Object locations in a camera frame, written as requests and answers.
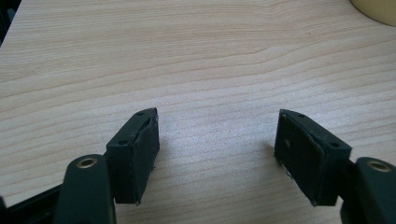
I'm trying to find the pale yellow round container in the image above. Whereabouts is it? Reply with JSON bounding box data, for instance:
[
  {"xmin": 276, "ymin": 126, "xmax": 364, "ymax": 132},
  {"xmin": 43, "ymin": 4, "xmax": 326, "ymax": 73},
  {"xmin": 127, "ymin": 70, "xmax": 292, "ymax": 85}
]
[{"xmin": 348, "ymin": 0, "xmax": 396, "ymax": 27}]

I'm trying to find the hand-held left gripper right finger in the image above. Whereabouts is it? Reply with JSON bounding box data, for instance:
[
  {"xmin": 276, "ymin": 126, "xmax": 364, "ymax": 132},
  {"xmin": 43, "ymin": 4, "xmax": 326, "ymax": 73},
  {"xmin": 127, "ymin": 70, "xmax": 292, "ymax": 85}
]
[{"xmin": 274, "ymin": 108, "xmax": 353, "ymax": 207}]

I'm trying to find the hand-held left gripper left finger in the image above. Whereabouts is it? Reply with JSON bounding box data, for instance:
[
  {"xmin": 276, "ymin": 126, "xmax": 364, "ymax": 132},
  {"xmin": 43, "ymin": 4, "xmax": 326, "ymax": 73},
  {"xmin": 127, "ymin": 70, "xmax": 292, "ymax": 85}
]
[{"xmin": 106, "ymin": 107, "xmax": 161, "ymax": 206}]

